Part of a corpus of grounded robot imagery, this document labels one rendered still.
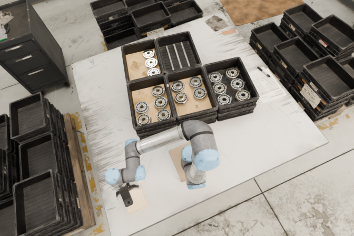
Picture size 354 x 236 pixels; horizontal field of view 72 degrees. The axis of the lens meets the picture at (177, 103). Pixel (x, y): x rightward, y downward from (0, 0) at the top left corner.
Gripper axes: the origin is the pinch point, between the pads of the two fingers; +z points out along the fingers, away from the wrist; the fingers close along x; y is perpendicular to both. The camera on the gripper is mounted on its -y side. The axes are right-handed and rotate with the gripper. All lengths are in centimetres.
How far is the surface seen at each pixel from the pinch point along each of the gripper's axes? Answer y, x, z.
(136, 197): -1.1, -1.1, 9.7
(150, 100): 60, -34, 4
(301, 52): 77, -200, 49
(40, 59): 178, 54, 31
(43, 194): 38, 70, 38
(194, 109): 39, -61, 4
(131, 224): -13.1, 7.7, 17.2
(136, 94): 71, -25, 4
